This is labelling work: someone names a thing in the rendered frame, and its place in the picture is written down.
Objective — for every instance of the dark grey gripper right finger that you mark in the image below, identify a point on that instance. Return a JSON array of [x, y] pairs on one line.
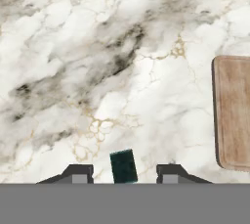
[[171, 171]]

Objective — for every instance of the dark green sponge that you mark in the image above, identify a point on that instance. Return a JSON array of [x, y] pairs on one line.
[[123, 166]]

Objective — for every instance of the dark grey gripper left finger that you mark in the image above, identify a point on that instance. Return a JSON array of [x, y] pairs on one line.
[[78, 171]]

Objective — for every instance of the wooden cutting board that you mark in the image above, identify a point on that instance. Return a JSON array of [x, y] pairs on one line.
[[233, 113]]

